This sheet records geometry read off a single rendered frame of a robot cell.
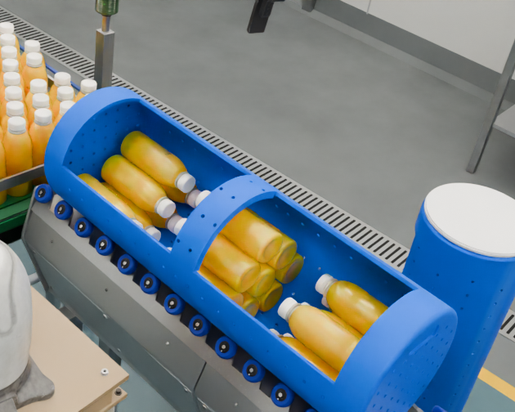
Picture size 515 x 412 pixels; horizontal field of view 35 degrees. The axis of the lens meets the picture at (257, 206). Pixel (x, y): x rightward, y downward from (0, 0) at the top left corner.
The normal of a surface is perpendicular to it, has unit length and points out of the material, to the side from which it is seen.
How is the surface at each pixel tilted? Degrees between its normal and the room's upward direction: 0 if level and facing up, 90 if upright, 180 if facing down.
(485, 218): 0
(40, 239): 71
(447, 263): 90
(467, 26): 90
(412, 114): 0
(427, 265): 90
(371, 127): 0
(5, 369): 97
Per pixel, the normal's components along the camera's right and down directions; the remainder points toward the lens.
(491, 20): -0.63, 0.37
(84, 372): 0.19, -0.74
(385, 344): -0.27, -0.44
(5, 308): 0.79, 0.24
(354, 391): -0.61, 0.09
